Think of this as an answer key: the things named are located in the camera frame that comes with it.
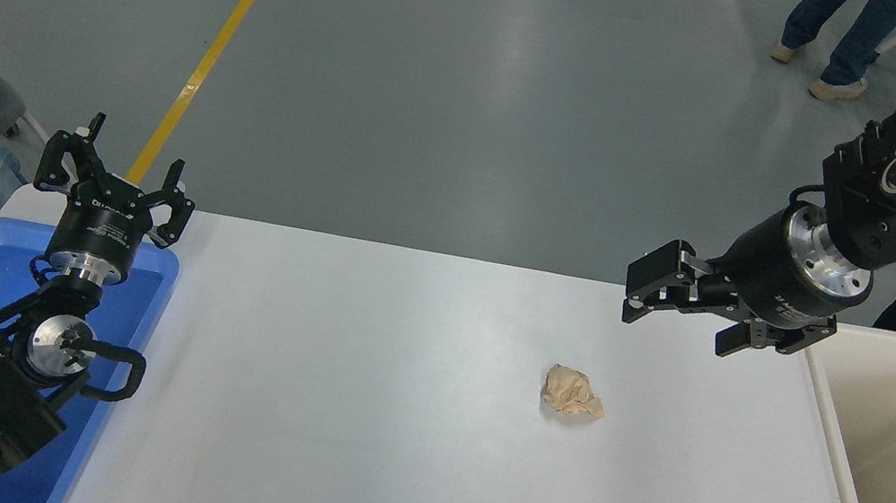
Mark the grey office chair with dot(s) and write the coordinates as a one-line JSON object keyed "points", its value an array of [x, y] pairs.
{"points": [[0, 99]]}

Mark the tan paper ball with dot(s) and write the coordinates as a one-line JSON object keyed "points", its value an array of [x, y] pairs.
{"points": [[572, 392]]}

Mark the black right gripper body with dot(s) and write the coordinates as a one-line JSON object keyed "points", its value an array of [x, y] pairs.
{"points": [[759, 267]]}

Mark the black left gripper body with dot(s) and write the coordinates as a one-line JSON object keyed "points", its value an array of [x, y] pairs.
{"points": [[97, 229]]}

